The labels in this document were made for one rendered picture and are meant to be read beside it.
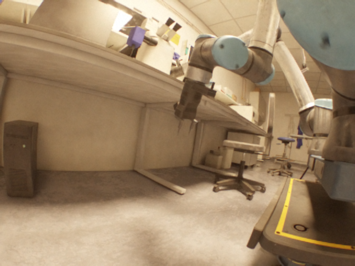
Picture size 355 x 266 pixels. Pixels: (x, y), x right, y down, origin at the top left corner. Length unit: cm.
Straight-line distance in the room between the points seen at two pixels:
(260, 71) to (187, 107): 27
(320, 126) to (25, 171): 144
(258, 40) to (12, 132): 110
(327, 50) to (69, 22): 107
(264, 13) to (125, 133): 149
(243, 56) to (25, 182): 108
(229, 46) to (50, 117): 133
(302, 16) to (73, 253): 78
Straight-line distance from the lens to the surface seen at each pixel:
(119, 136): 158
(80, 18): 109
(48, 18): 107
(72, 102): 143
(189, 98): 53
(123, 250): 66
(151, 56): 84
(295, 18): 21
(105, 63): 68
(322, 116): 80
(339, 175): 29
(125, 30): 164
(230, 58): 41
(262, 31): 54
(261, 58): 50
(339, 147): 32
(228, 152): 265
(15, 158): 95
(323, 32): 19
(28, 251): 69
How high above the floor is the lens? 47
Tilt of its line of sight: level
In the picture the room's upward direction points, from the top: 8 degrees clockwise
